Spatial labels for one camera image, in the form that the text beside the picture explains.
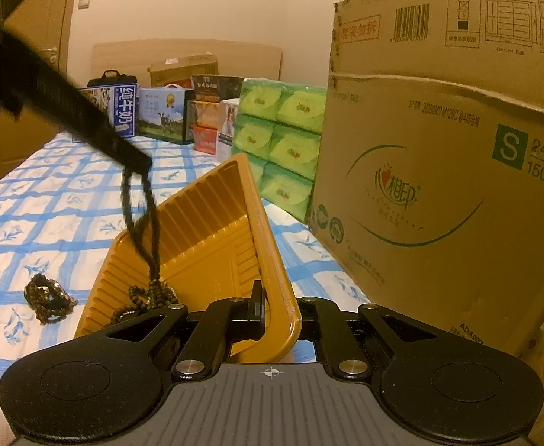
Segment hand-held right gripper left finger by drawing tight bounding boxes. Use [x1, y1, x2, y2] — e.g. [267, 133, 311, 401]
[104, 281, 270, 379]

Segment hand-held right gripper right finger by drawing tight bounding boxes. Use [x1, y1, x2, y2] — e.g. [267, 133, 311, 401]
[296, 297, 441, 378]

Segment yellow plastic tray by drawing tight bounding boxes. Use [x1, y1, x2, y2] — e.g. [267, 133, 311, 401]
[74, 152, 303, 364]

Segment long dark bead necklace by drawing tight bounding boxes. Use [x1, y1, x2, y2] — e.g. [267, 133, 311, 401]
[113, 162, 180, 323]

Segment brown bead bracelet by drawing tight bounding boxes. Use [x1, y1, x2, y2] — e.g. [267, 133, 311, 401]
[23, 273, 78, 326]

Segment black bag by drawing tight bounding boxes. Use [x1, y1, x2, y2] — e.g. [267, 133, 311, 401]
[87, 70, 138, 89]

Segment blue milk carton box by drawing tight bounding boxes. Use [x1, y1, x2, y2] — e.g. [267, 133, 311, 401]
[72, 83, 138, 142]

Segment wooden door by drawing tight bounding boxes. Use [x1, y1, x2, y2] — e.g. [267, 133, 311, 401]
[0, 0, 83, 196]

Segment green cow gift box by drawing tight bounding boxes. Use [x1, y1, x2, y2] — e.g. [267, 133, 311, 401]
[137, 84, 196, 145]

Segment blue checked floral cloth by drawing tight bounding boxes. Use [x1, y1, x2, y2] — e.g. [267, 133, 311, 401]
[0, 130, 370, 437]

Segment small brown cardboard box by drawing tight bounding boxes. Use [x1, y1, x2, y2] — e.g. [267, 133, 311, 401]
[148, 53, 219, 88]

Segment black snack box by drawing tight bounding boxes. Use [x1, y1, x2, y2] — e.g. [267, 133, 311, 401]
[190, 74, 245, 103]

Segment white photo box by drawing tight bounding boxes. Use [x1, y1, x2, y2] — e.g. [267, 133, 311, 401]
[216, 98, 240, 161]

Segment stack of green tissue packs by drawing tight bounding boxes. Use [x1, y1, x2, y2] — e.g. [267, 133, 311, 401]
[231, 79, 328, 223]

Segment large cardboard box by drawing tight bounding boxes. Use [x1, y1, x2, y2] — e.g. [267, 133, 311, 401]
[309, 0, 544, 358]

